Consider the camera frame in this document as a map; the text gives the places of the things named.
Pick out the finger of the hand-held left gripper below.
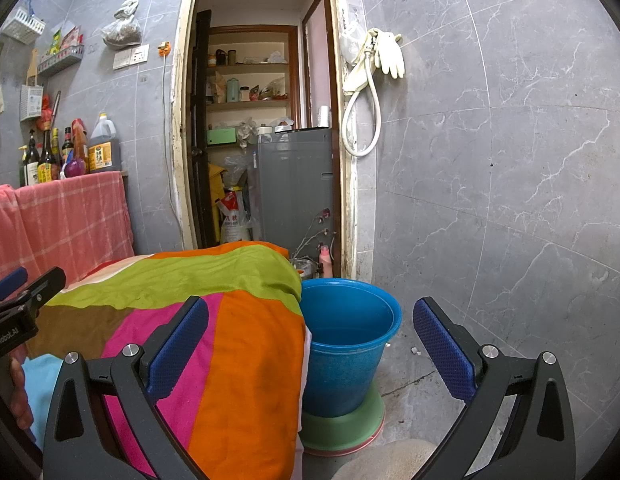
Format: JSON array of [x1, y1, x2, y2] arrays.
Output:
[[0, 266, 67, 331], [0, 266, 28, 303]]

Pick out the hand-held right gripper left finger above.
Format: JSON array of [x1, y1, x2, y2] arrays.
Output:
[[42, 295, 209, 480]]

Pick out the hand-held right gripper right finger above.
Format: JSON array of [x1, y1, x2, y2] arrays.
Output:
[[413, 296, 577, 480]]

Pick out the blue plastic bucket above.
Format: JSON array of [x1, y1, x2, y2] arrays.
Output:
[[300, 278, 403, 418]]

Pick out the person's left hand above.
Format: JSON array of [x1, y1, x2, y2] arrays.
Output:
[[9, 355, 35, 431]]

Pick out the light blue cloth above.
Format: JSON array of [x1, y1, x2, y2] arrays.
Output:
[[24, 354, 63, 448]]

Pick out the multicoloured patchwork blanket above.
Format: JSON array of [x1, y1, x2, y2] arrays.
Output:
[[27, 241, 311, 480]]

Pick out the pink plaid cloth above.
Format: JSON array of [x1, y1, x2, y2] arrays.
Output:
[[0, 171, 136, 286]]

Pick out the dark sauce bottle white label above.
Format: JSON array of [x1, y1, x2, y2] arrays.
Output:
[[24, 129, 41, 186]]

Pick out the dark sauce bottle yellow label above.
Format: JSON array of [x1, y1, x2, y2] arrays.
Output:
[[38, 122, 58, 182]]

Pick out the green plastic basin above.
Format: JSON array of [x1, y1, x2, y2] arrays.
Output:
[[300, 382, 386, 457]]

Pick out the white red rice bag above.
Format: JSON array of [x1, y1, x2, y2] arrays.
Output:
[[215, 190, 251, 243]]

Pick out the orange plastic bottle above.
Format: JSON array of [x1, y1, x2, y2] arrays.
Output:
[[71, 118, 89, 173]]

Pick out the large cooking oil jug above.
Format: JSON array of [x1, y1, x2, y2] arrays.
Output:
[[88, 113, 122, 173]]

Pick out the yellow bag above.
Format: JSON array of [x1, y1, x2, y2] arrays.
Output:
[[208, 162, 226, 241]]

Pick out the red plastic bag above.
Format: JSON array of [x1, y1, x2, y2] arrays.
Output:
[[37, 94, 56, 131]]

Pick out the white utensil holder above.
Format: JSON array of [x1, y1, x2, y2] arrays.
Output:
[[20, 84, 45, 122]]

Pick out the grey washing machine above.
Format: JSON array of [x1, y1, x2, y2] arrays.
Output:
[[247, 128, 334, 256]]

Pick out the dark wooden door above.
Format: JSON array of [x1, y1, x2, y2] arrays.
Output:
[[187, 10, 213, 248]]

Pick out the hanging clear plastic bag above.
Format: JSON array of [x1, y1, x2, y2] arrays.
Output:
[[101, 0, 143, 51]]

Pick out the wooden pantry shelf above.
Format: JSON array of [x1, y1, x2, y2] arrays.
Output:
[[206, 25, 298, 131]]

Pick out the cream rubber gloves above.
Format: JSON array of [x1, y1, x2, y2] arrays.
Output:
[[375, 31, 406, 79]]

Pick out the white hanging plastic bag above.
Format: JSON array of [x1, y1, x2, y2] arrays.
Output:
[[340, 22, 366, 63]]

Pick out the white wall cable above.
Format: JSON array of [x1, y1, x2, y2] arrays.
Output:
[[162, 56, 183, 221]]

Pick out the grey wall shelf rack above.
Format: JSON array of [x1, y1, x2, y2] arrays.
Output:
[[37, 44, 85, 78]]

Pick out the white hose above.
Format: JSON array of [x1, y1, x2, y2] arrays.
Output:
[[341, 35, 382, 157]]

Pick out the white wall socket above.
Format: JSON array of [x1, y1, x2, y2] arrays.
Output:
[[112, 44, 150, 70]]

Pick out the white plastic wall basket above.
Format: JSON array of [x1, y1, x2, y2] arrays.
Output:
[[1, 5, 46, 45]]

